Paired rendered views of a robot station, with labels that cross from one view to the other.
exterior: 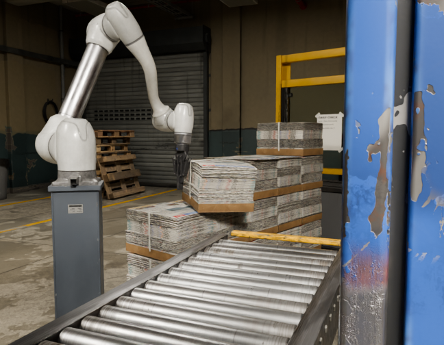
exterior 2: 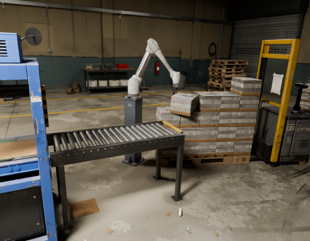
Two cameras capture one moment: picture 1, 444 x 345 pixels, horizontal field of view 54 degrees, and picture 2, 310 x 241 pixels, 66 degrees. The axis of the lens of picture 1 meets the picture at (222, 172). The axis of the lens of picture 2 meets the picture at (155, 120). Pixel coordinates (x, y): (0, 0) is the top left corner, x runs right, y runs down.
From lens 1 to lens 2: 1.95 m
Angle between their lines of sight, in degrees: 42
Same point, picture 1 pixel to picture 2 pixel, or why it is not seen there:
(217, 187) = (176, 104)
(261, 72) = not seen: outside the picture
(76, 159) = (130, 90)
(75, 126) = (131, 81)
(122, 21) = (150, 45)
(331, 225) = (273, 131)
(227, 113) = (308, 53)
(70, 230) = (128, 110)
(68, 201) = (127, 102)
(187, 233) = (165, 118)
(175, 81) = (280, 32)
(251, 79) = not seen: outside the picture
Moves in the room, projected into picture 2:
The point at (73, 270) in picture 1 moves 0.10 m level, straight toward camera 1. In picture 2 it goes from (128, 122) to (125, 124)
